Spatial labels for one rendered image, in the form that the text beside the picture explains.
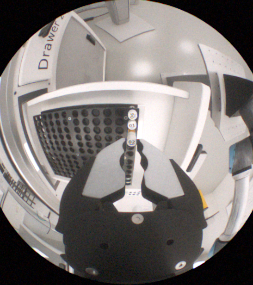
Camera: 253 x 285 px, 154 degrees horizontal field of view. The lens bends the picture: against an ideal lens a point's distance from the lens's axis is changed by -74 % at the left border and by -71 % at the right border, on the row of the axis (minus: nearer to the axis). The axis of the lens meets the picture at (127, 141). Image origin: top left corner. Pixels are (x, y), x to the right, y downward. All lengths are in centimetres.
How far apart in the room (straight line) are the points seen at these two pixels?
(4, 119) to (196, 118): 32
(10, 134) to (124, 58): 104
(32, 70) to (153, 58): 103
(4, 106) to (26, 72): 8
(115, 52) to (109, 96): 94
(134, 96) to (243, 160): 42
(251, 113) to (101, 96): 49
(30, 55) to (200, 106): 33
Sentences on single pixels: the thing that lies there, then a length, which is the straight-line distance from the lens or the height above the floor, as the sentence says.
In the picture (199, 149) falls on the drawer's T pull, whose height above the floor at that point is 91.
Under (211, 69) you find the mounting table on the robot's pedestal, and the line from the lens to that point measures 42.
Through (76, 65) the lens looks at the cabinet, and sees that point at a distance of 50.
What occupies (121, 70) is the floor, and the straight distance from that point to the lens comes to 106.
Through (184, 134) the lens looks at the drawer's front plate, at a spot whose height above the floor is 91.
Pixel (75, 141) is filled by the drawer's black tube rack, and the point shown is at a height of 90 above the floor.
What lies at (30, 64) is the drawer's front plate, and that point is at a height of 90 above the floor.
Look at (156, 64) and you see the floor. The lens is 111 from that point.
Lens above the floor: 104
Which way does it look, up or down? 59 degrees down
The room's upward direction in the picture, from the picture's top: 178 degrees counter-clockwise
